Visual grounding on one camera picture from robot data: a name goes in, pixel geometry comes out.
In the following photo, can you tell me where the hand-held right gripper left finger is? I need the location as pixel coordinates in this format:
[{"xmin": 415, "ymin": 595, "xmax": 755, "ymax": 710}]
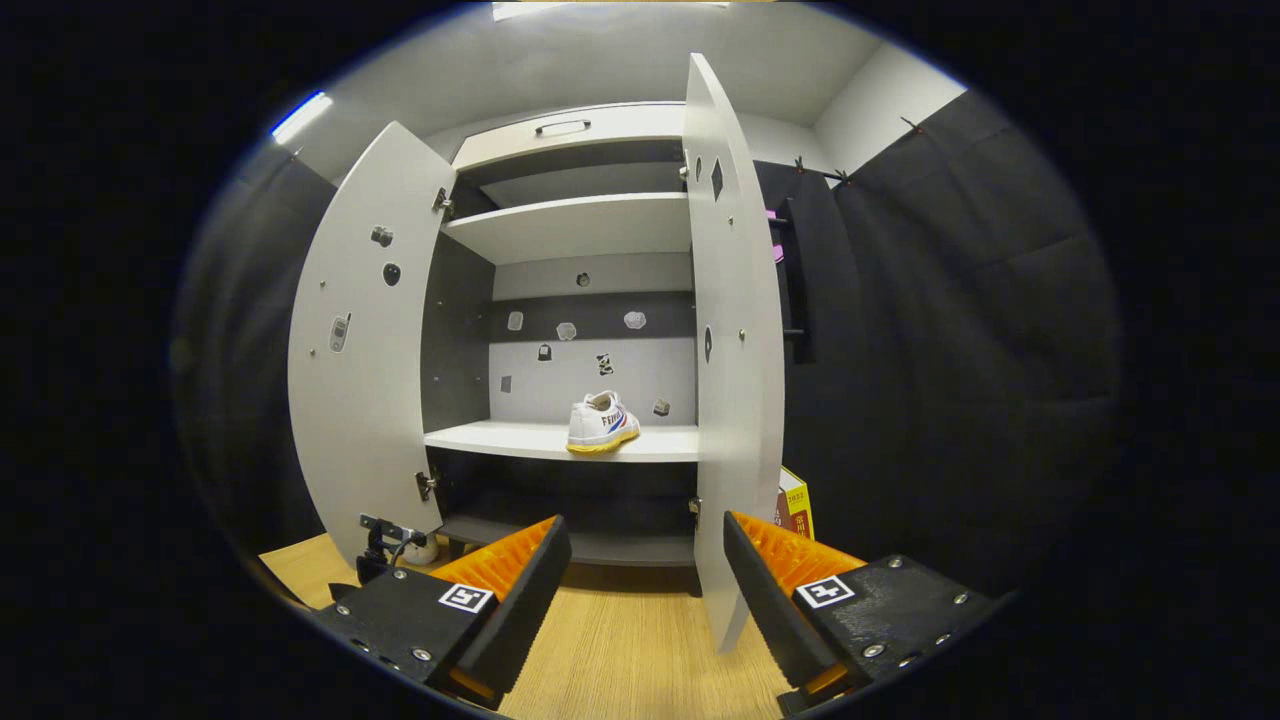
[{"xmin": 312, "ymin": 515, "xmax": 574, "ymax": 711}]

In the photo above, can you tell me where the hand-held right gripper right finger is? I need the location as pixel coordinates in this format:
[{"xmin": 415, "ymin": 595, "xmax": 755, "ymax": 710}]
[{"xmin": 722, "ymin": 511, "xmax": 999, "ymax": 716}]

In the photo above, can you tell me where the white cabinet door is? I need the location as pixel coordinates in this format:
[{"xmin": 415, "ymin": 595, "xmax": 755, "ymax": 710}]
[
  {"xmin": 288, "ymin": 122, "xmax": 458, "ymax": 571},
  {"xmin": 683, "ymin": 53, "xmax": 787, "ymax": 653}
]

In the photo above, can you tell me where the white canvas shoe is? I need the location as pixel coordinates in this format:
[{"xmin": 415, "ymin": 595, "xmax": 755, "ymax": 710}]
[{"xmin": 566, "ymin": 390, "xmax": 642, "ymax": 455}]

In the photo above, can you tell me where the white cabinet drawer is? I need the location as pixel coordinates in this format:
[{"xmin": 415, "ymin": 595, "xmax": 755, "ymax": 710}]
[{"xmin": 452, "ymin": 102, "xmax": 689, "ymax": 173}]

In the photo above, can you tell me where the yellow book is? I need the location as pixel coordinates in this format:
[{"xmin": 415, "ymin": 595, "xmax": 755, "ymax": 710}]
[{"xmin": 780, "ymin": 467, "xmax": 816, "ymax": 541}]

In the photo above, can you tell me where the black backdrop cloth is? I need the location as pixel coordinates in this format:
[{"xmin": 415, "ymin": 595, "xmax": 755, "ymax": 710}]
[{"xmin": 170, "ymin": 88, "xmax": 1121, "ymax": 601}]

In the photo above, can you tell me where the small ceiling light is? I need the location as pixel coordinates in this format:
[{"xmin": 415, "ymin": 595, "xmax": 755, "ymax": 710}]
[{"xmin": 270, "ymin": 92, "xmax": 334, "ymax": 144}]

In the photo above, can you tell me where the large ceiling light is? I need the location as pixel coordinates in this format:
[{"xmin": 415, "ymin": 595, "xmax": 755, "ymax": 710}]
[{"xmin": 492, "ymin": 0, "xmax": 731, "ymax": 23}]

